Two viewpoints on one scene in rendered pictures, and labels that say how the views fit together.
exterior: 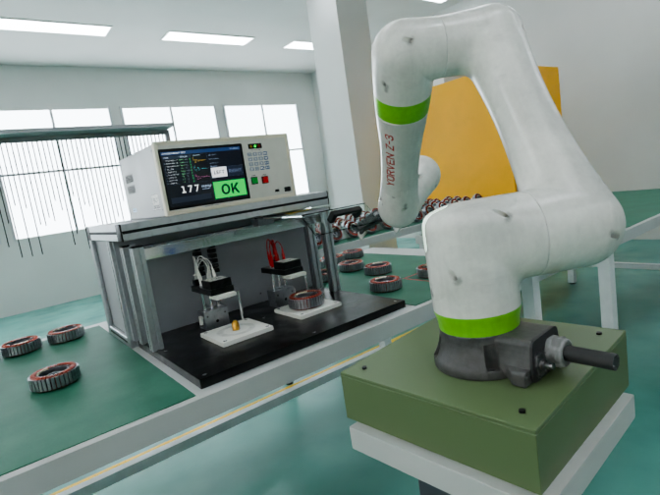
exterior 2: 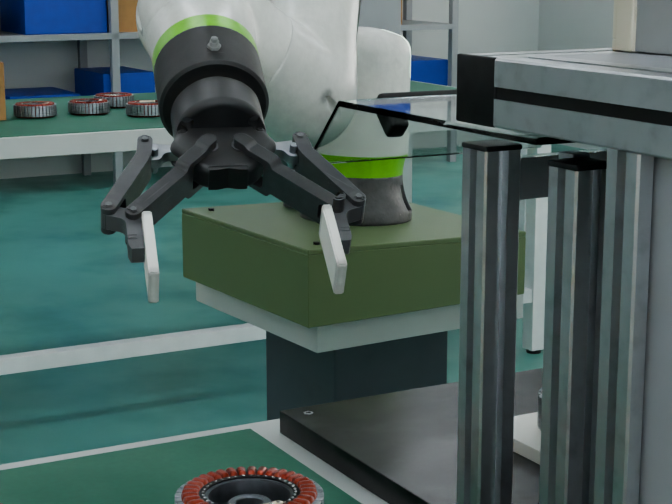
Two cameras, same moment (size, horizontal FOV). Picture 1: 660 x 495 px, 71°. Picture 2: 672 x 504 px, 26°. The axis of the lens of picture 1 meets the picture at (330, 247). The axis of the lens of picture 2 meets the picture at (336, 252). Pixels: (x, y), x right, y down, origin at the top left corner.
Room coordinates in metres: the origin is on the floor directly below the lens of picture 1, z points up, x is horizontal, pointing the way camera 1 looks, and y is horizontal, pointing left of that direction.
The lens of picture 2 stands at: (2.58, 0.05, 1.18)
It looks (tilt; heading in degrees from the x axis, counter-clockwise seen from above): 12 degrees down; 189
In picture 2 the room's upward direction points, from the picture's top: straight up
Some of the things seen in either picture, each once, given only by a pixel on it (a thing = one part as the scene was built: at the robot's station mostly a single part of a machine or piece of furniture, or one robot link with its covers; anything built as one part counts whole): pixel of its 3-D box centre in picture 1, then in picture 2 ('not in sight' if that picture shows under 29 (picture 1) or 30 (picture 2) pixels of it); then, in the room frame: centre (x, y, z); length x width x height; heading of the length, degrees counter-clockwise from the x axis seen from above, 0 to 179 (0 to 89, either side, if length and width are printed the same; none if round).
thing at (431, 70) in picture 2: not in sight; (397, 84); (-5.72, -0.86, 0.43); 0.42 x 0.42 x 0.30; 37
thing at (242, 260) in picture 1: (227, 266); not in sight; (1.52, 0.34, 0.92); 0.66 x 0.01 x 0.30; 127
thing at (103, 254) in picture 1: (113, 290); not in sight; (1.44, 0.69, 0.91); 0.28 x 0.03 x 0.32; 37
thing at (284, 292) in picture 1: (281, 296); not in sight; (1.50, 0.18, 0.80); 0.08 x 0.05 x 0.06; 127
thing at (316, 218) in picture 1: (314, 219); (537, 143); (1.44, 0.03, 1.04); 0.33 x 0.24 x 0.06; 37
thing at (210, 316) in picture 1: (213, 316); not in sight; (1.36, 0.38, 0.80); 0.08 x 0.05 x 0.06; 127
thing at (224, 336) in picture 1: (236, 331); not in sight; (1.24, 0.29, 0.78); 0.15 x 0.15 x 0.01; 37
